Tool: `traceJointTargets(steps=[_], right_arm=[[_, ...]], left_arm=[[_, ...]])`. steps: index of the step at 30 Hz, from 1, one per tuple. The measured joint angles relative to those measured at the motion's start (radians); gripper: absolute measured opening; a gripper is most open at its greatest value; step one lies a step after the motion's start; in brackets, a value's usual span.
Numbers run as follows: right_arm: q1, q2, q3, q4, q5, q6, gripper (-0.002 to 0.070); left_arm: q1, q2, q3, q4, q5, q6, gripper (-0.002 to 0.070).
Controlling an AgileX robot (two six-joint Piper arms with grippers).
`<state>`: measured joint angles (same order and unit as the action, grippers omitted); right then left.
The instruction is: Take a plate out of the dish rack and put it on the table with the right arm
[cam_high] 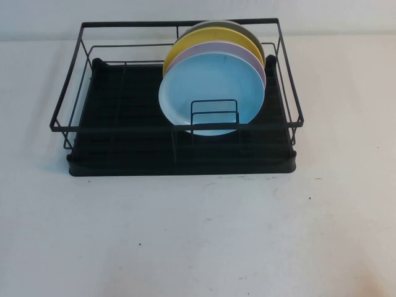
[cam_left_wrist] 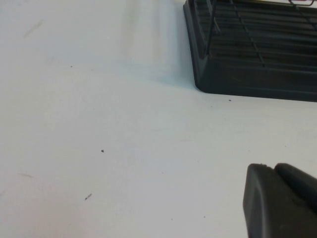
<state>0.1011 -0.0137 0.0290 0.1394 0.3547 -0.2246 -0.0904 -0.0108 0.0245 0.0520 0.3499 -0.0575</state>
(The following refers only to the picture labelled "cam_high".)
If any light blue plate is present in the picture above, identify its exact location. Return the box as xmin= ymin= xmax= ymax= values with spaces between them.
xmin=158 ymin=56 xmax=267 ymax=137

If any yellow plate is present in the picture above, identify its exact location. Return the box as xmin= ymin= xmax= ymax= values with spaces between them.
xmin=163 ymin=27 xmax=266 ymax=77

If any pale purple plate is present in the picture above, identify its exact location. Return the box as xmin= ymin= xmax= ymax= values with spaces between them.
xmin=168 ymin=42 xmax=267 ymax=91

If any black plastic drip tray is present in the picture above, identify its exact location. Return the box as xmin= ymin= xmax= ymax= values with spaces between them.
xmin=66 ymin=54 xmax=298 ymax=178

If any black wire dish rack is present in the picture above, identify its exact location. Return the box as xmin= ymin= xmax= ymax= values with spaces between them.
xmin=48 ymin=17 xmax=304 ymax=154

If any grey green plate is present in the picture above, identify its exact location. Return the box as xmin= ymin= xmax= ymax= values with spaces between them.
xmin=182 ymin=20 xmax=266 ymax=59

